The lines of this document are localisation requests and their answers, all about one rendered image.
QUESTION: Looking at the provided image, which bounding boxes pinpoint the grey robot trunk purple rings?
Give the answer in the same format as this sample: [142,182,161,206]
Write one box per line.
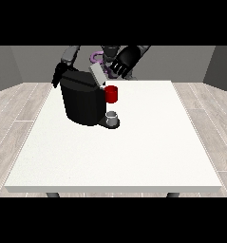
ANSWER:
[88,46,139,82]

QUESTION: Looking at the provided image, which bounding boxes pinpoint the black coffee machine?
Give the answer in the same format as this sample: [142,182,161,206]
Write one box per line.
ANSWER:
[59,68,122,130]

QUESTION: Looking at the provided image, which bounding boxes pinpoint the red pod holder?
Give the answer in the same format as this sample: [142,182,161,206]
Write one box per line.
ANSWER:
[104,84,119,104]

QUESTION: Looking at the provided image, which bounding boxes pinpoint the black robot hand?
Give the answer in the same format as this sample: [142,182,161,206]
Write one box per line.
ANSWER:
[109,46,142,80]
[50,61,69,89]

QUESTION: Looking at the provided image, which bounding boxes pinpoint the pale grey machine lid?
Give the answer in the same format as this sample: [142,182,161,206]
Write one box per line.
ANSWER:
[88,62,107,87]

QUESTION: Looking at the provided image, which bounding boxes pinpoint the small grey cup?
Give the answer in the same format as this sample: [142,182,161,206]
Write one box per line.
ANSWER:
[105,110,119,126]

